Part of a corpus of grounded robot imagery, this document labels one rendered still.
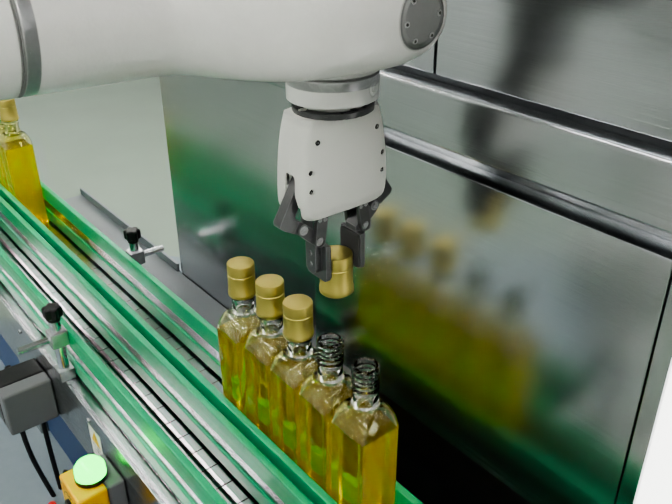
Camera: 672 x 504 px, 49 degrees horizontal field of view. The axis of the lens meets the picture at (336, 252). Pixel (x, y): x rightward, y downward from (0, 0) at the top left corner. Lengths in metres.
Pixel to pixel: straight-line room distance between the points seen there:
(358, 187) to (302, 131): 0.08
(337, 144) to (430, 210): 0.17
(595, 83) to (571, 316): 0.21
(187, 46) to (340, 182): 0.21
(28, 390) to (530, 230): 0.89
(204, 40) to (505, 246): 0.36
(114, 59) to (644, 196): 0.42
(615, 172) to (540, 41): 0.14
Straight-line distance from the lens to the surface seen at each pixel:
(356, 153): 0.68
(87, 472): 1.12
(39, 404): 1.35
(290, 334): 0.84
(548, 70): 0.70
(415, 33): 0.57
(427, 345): 0.88
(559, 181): 0.69
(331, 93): 0.64
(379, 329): 0.94
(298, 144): 0.66
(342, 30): 0.53
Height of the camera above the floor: 1.78
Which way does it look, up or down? 28 degrees down
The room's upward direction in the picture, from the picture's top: straight up
